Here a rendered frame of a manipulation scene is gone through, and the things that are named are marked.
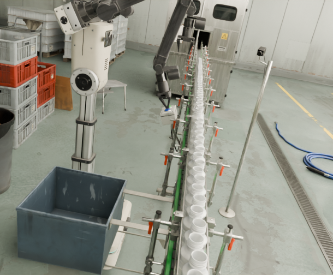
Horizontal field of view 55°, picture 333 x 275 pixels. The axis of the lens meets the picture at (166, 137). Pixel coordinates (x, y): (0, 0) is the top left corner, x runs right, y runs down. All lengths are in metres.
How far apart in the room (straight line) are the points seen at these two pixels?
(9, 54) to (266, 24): 9.39
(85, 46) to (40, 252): 1.03
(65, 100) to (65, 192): 3.41
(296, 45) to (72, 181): 10.92
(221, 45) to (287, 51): 6.12
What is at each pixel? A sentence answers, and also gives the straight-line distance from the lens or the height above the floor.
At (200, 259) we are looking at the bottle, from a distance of 0.76.
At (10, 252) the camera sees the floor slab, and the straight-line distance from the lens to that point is 2.44.
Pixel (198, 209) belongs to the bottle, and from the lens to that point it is 0.89.
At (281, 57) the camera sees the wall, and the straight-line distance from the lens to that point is 11.84.
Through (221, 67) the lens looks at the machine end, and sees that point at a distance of 5.99.
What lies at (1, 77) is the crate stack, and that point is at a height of 0.74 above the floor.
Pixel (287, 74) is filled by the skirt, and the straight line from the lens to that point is 11.96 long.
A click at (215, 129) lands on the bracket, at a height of 1.07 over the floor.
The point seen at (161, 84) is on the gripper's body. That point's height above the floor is 1.25.
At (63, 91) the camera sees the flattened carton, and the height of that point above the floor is 0.28.
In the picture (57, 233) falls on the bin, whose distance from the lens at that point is 1.19.
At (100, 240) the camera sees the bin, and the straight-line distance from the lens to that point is 1.15.
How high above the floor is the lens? 1.65
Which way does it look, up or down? 23 degrees down
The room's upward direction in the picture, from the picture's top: 10 degrees clockwise
